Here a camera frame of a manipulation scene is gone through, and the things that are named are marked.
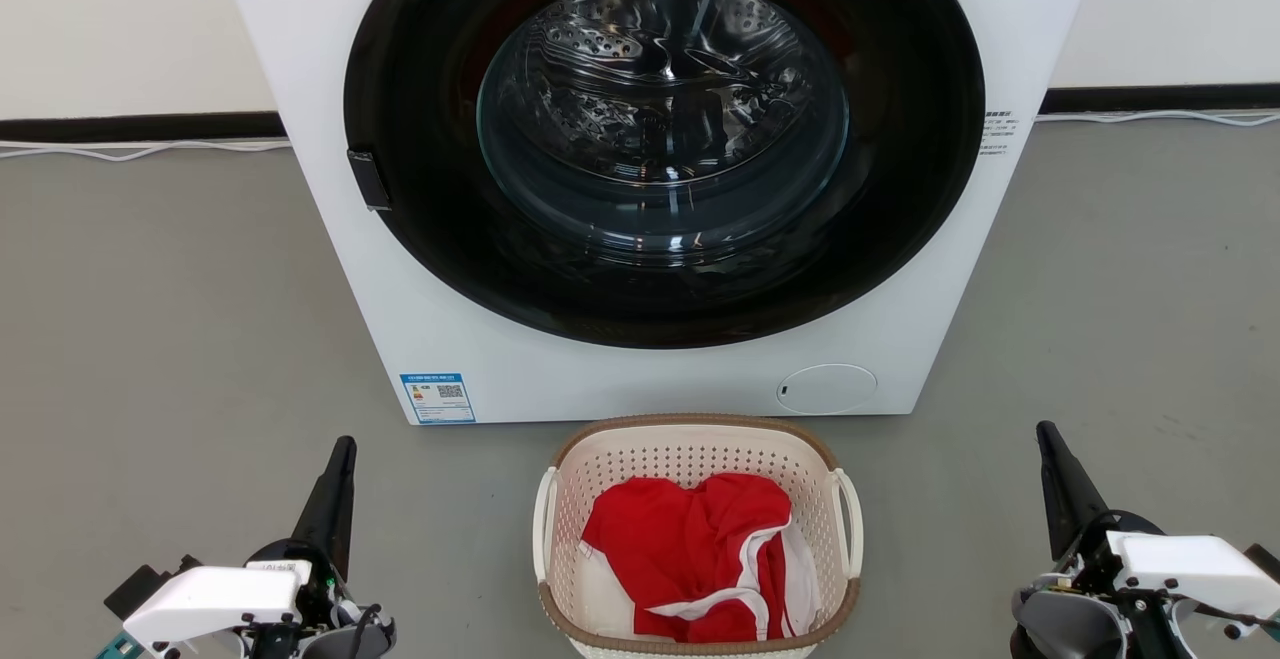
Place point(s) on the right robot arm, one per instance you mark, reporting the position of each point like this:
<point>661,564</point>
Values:
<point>1265,564</point>

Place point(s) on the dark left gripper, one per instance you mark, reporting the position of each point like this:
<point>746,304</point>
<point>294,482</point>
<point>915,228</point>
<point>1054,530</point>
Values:
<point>330,609</point>

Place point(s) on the white front-load washing machine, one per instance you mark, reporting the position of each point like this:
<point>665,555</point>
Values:
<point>300,39</point>

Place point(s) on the black round washer door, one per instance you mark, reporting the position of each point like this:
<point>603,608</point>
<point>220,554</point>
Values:
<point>420,239</point>

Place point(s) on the round white filter cover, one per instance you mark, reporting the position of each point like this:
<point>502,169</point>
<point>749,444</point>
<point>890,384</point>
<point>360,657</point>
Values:
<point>826,388</point>

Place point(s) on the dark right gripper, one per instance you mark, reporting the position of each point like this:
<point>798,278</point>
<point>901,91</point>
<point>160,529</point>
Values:
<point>1075,624</point>

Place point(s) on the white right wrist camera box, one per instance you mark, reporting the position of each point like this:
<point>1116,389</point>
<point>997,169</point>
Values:
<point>1190,569</point>

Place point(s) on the stainless steel washer drum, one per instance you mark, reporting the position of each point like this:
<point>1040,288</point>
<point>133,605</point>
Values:
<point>660,89</point>

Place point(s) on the small printed text sticker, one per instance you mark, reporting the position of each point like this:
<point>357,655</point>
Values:
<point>999,132</point>

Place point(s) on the red garment white trim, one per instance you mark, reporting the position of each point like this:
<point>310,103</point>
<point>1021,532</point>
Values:
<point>680,549</point>

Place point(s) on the white laundry basket brown rim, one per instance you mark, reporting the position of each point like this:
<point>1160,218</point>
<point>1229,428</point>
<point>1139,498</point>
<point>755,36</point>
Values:
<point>690,454</point>

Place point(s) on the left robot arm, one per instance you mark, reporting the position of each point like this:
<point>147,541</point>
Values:
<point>140,589</point>

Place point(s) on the blue energy label sticker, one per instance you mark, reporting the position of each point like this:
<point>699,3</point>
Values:
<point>437,398</point>

